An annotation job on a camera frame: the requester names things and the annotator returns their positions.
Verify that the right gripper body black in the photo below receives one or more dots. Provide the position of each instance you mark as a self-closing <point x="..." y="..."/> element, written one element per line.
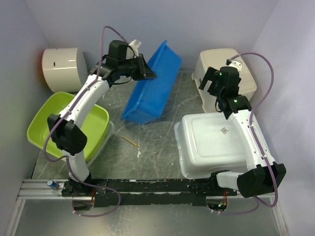
<point x="218" y="93"/>

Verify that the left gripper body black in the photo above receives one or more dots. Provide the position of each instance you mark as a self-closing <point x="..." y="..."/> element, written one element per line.
<point x="132" y="67"/>

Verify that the beige perforated plastic basket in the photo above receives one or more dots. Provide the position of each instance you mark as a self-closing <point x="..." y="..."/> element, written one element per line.
<point x="216" y="58"/>

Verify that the blue plastic tray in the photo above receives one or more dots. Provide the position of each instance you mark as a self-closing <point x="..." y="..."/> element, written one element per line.
<point x="149" y="97"/>

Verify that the white plastic tub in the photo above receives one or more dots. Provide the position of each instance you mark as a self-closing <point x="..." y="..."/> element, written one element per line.
<point x="207" y="143"/>

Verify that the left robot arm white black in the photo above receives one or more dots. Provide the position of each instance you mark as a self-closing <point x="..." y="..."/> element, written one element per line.
<point x="122" y="59"/>

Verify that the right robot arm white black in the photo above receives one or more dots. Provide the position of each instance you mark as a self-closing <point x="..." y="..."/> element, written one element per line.
<point x="263" y="175"/>

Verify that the white cylindrical container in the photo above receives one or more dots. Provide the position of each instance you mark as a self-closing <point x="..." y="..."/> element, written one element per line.
<point x="64" y="69"/>

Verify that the clear plastic tray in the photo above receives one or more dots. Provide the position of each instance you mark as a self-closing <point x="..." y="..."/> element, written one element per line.
<point x="103" y="145"/>

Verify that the green plastic basin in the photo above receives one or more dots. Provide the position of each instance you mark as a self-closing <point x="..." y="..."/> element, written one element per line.
<point x="96" y="126"/>

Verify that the small yellow stick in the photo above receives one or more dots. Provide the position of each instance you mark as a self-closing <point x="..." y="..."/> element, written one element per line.
<point x="130" y="141"/>

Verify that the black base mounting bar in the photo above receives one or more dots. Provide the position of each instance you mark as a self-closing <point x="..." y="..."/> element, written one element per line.
<point x="127" y="192"/>

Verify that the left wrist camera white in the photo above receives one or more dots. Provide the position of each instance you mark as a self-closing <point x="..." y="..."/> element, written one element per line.
<point x="133" y="48"/>

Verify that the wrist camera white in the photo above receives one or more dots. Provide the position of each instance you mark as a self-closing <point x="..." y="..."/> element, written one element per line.
<point x="133" y="48"/>
<point x="233" y="62"/>

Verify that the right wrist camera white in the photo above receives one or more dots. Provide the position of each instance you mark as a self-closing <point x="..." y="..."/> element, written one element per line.
<point x="233" y="62"/>

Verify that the aluminium rail frame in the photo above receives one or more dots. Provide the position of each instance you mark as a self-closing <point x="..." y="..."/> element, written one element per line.
<point x="43" y="211"/>

